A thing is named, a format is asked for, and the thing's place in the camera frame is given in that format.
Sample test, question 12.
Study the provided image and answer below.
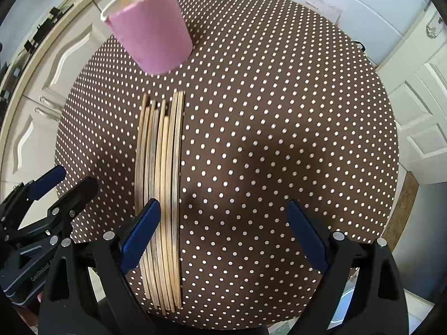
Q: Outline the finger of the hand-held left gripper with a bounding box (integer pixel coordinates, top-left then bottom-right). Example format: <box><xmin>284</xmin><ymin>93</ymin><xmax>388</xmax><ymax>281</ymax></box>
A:
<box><xmin>0</xmin><ymin>166</ymin><xmax>68</xmax><ymax>217</ymax></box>
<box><xmin>7</xmin><ymin>176</ymin><xmax>100</xmax><ymax>252</ymax></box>

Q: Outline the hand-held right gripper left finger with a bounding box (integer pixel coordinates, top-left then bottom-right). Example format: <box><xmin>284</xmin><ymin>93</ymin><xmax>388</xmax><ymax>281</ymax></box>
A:
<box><xmin>38</xmin><ymin>198</ymin><xmax>162</xmax><ymax>335</ymax></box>

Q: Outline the beige countertop edge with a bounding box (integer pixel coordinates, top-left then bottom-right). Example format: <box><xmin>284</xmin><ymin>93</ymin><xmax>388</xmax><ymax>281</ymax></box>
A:
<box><xmin>0</xmin><ymin>0</ymin><xmax>123</xmax><ymax>105</ymax></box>

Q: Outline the white panelled door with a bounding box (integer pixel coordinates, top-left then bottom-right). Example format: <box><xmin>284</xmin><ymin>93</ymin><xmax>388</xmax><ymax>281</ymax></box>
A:
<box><xmin>375</xmin><ymin>52</ymin><xmax>447</xmax><ymax>185</ymax></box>

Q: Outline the pink paper cup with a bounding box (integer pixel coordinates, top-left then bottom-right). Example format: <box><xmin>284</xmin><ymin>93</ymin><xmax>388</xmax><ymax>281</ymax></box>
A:
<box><xmin>100</xmin><ymin>0</ymin><xmax>193</xmax><ymax>76</ymax></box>

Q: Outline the large white glossy panel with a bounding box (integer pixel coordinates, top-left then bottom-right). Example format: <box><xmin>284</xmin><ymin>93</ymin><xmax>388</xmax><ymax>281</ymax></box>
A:
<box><xmin>237</xmin><ymin>0</ymin><xmax>434</xmax><ymax>67</ymax></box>

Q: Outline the brown polka dot tablecloth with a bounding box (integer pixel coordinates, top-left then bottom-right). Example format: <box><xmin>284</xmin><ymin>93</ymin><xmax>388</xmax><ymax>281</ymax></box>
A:
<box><xmin>54</xmin><ymin>0</ymin><xmax>400</xmax><ymax>330</ymax></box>

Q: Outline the ornate metal door handle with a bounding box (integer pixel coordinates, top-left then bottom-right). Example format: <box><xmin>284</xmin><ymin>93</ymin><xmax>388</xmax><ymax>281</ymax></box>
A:
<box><xmin>425</xmin><ymin>16</ymin><xmax>441</xmax><ymax>39</ymax></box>

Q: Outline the row of bamboo chopsticks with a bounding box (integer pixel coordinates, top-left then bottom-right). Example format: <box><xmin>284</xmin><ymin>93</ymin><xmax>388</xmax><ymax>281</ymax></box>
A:
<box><xmin>134</xmin><ymin>91</ymin><xmax>186</xmax><ymax>316</ymax></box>

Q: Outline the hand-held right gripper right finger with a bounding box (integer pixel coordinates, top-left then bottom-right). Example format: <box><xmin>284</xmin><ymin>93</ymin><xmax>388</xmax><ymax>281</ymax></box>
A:
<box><xmin>286</xmin><ymin>200</ymin><xmax>410</xmax><ymax>335</ymax></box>

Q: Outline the white cabinet door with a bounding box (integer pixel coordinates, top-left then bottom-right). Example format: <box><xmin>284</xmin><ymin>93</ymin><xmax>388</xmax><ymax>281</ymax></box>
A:
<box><xmin>0</xmin><ymin>96</ymin><xmax>67</xmax><ymax>189</ymax></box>
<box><xmin>21</xmin><ymin>5</ymin><xmax>112</xmax><ymax>112</ymax></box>

